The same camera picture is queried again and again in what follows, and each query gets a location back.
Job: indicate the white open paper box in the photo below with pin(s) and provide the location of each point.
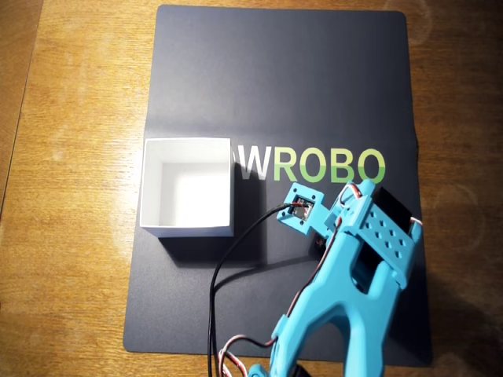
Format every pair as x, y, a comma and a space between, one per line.
184, 188

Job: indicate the turquoise plastic robot arm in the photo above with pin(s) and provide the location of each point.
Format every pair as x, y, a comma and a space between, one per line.
326, 306

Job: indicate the turquoise wrist camera mount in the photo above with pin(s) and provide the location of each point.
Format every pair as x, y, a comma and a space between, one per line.
314, 220

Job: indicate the black mat with ROBO print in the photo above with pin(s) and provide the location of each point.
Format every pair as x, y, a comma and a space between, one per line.
275, 78

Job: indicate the turquoise gripper with servo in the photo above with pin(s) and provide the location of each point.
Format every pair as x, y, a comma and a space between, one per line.
319, 249

